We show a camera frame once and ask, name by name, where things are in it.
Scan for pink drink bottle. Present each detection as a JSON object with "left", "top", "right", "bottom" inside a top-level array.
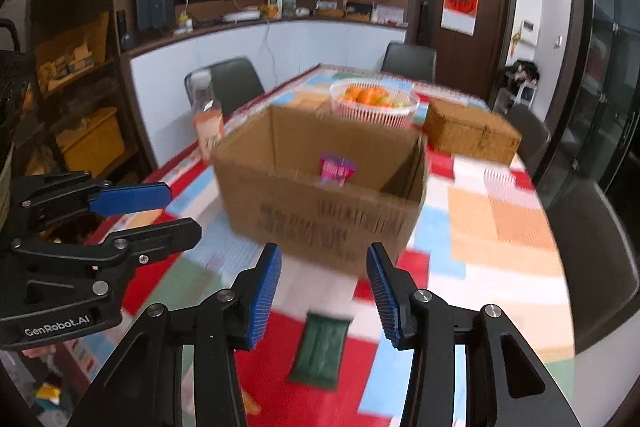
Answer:
[{"left": 190, "top": 71, "right": 226, "bottom": 166}]

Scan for black water dispenser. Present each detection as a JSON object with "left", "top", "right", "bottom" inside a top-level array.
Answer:
[{"left": 136, "top": 0, "right": 175, "bottom": 32}]

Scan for pink candy packet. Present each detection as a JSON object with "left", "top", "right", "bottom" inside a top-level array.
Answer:
[{"left": 319, "top": 152, "right": 359, "bottom": 184}]

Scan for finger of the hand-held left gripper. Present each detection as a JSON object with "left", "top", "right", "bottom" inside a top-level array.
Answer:
[
  {"left": 12, "top": 217, "right": 203, "bottom": 266},
  {"left": 10, "top": 172, "right": 172, "bottom": 233}
]

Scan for colourful patterned tablecloth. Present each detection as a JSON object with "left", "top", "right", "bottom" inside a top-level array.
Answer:
[{"left": 120, "top": 63, "right": 576, "bottom": 427}]

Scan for dark brown door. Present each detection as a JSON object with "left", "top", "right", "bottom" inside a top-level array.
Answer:
[{"left": 412, "top": 0, "right": 519, "bottom": 100}]

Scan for black bag on stool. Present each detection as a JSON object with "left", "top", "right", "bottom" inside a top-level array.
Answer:
[{"left": 505, "top": 59, "right": 541, "bottom": 84}]

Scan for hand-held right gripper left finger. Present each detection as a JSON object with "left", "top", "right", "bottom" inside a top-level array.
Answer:
[{"left": 67, "top": 243, "right": 282, "bottom": 427}]

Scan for dark green snack packet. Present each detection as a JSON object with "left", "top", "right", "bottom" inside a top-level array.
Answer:
[{"left": 287, "top": 313, "right": 354, "bottom": 391}]

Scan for white plastic fruit basket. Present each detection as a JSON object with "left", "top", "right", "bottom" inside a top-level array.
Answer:
[{"left": 329, "top": 79, "right": 421, "bottom": 128}]

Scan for yellow storage bin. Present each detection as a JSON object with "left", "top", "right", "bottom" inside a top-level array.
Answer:
[{"left": 55, "top": 107, "right": 126, "bottom": 174}]

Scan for woven wicker basket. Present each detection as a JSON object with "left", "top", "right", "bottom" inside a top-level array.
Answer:
[{"left": 424, "top": 98, "right": 524, "bottom": 166}]

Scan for glass door cabinet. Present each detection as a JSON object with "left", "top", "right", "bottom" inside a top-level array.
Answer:
[{"left": 575, "top": 0, "right": 640, "bottom": 208}]

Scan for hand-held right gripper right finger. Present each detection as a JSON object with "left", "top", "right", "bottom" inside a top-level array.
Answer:
[{"left": 366, "top": 242, "right": 581, "bottom": 427}]

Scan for brown cardboard box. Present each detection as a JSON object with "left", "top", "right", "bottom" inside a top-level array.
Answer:
[{"left": 210, "top": 104, "right": 430, "bottom": 279}]

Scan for dark grey dining chair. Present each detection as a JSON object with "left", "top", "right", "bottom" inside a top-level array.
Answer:
[
  {"left": 545, "top": 179, "right": 640, "bottom": 356},
  {"left": 184, "top": 57, "right": 266, "bottom": 118},
  {"left": 381, "top": 42, "right": 438, "bottom": 82},
  {"left": 505, "top": 103, "right": 552, "bottom": 174}
]

